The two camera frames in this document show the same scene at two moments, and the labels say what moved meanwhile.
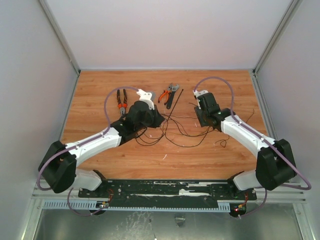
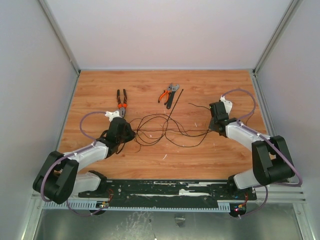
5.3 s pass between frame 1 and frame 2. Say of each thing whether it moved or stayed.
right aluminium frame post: stayed
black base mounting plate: stayed
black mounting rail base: stayed
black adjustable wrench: stayed
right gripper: moved
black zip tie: stayed
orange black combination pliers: stayed
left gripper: moved
